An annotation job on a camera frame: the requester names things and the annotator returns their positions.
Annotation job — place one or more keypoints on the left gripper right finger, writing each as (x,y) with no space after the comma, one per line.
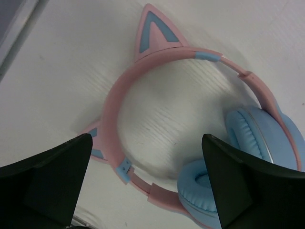
(251,193)

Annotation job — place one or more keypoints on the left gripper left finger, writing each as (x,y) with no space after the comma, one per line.
(41,191)

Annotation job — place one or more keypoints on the pink blue cat-ear headphones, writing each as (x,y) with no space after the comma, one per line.
(165,114)

